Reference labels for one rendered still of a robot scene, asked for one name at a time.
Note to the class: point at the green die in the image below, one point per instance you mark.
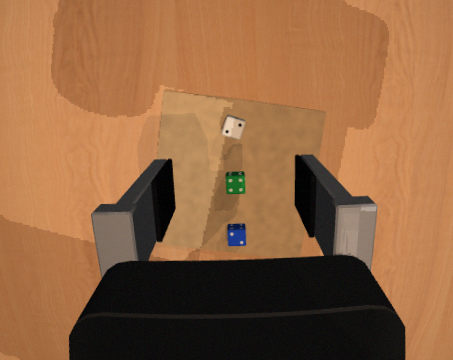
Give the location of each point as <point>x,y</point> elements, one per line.
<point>235,182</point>

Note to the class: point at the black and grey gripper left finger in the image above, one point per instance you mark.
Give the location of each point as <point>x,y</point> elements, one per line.
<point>129,229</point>

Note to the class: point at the tan mat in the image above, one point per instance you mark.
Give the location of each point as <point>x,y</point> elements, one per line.
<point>190,135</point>

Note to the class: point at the blue die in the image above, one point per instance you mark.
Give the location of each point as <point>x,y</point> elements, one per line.
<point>236,234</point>

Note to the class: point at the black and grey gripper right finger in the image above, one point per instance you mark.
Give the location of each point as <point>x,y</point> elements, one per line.
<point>341,223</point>

